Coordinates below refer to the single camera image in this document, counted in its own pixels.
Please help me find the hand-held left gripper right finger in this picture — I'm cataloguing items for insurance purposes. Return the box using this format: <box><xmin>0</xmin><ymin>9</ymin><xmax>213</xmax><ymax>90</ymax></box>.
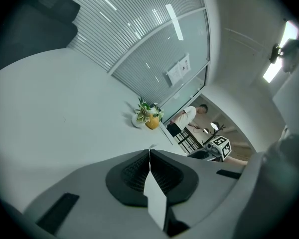
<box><xmin>149</xmin><ymin>149</ymin><xmax>250</xmax><ymax>237</ymax></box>

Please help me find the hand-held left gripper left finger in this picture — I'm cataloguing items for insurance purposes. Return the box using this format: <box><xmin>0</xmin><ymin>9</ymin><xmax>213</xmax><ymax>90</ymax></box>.
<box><xmin>23</xmin><ymin>149</ymin><xmax>165</xmax><ymax>239</ymax></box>

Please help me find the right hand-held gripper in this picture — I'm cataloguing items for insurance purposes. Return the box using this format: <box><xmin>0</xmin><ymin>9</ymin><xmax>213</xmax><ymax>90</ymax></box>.
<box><xmin>186</xmin><ymin>135</ymin><xmax>233</xmax><ymax>162</ymax></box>

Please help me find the person's right forearm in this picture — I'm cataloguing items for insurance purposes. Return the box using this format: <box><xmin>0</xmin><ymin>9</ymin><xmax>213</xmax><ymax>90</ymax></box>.
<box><xmin>224</xmin><ymin>155</ymin><xmax>251</xmax><ymax>168</ymax></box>

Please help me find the black metal railing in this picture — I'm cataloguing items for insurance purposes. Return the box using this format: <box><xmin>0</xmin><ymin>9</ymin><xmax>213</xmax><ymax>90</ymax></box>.
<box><xmin>173</xmin><ymin>130</ymin><xmax>204</xmax><ymax>155</ymax></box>

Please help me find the black coat rack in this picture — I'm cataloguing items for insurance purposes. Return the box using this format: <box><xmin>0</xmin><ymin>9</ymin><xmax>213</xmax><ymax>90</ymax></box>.
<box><xmin>201</xmin><ymin>124</ymin><xmax>226</xmax><ymax>145</ymax></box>

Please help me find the orange round pot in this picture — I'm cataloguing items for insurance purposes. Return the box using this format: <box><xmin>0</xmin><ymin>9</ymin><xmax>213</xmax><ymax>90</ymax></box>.
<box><xmin>145</xmin><ymin>115</ymin><xmax>160</xmax><ymax>130</ymax></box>

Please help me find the white artificial flower bouquet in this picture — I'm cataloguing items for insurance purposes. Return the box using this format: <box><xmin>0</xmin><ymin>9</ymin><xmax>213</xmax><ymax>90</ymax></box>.
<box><xmin>149</xmin><ymin>103</ymin><xmax>174</xmax><ymax>145</ymax></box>

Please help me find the frosted glass door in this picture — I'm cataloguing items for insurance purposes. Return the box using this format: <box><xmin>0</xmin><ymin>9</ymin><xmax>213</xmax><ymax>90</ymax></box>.
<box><xmin>161</xmin><ymin>65</ymin><xmax>210</xmax><ymax>124</ymax></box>

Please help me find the small variegated potted plant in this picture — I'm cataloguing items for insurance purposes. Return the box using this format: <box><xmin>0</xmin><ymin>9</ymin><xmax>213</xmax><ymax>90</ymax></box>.
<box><xmin>131</xmin><ymin>103</ymin><xmax>152</xmax><ymax>128</ymax></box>

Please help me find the small green potted plant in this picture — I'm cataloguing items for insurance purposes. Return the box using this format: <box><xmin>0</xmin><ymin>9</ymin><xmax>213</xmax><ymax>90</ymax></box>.
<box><xmin>138</xmin><ymin>96</ymin><xmax>150</xmax><ymax>109</ymax></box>

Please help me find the plain white paper notice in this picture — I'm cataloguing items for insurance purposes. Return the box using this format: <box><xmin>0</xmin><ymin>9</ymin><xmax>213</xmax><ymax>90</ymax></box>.
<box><xmin>165</xmin><ymin>62</ymin><xmax>186</xmax><ymax>86</ymax></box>

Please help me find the paper notice with red heading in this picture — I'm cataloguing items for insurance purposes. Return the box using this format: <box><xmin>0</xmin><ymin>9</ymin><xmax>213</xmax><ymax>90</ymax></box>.
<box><xmin>178</xmin><ymin>53</ymin><xmax>192</xmax><ymax>73</ymax></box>

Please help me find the long ceiling light panel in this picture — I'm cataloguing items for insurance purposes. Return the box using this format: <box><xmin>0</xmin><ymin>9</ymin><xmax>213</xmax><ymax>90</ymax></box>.
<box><xmin>263</xmin><ymin>21</ymin><xmax>299</xmax><ymax>83</ymax></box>

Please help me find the person's head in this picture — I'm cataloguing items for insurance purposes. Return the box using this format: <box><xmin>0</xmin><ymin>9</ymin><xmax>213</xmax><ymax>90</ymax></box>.
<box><xmin>280</xmin><ymin>39</ymin><xmax>299</xmax><ymax>74</ymax></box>

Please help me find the black mesh office chair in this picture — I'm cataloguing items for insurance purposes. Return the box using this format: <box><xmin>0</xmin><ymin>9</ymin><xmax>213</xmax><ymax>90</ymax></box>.
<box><xmin>0</xmin><ymin>0</ymin><xmax>81</xmax><ymax>77</ymax></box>

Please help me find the black head camera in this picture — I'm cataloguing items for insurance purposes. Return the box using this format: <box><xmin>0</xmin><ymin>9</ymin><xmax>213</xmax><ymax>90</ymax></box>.
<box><xmin>269</xmin><ymin>43</ymin><xmax>284</xmax><ymax>64</ymax></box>

